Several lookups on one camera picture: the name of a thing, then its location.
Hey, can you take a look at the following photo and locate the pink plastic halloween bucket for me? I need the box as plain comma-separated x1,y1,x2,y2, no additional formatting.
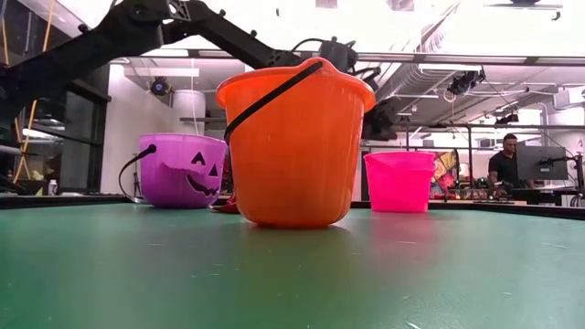
363,151,438,214

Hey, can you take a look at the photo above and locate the yellow strap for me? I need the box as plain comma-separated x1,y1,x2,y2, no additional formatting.
12,0,57,184

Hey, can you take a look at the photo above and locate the purple jack-o-lantern bucket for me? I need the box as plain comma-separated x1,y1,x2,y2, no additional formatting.
118,133,229,210

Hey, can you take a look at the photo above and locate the black computer monitor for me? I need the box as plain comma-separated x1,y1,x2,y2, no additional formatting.
516,144,569,182

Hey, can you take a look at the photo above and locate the person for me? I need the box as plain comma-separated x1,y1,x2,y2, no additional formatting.
486,133,536,197

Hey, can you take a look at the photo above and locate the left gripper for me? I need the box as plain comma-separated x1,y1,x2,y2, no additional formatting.
362,98,399,142

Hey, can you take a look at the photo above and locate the red candy pack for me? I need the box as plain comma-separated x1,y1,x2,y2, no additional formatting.
210,194,241,215

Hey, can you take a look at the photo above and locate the orange plastic halloween bucket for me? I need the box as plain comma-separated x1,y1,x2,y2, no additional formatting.
215,56,377,229

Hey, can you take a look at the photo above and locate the colourful fabric item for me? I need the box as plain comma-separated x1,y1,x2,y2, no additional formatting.
429,149,461,200

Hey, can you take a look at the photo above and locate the black metal rack frame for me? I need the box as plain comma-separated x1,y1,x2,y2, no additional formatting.
397,122,585,202

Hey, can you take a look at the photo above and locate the black overhead camera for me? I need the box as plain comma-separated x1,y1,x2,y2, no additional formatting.
446,69,486,97

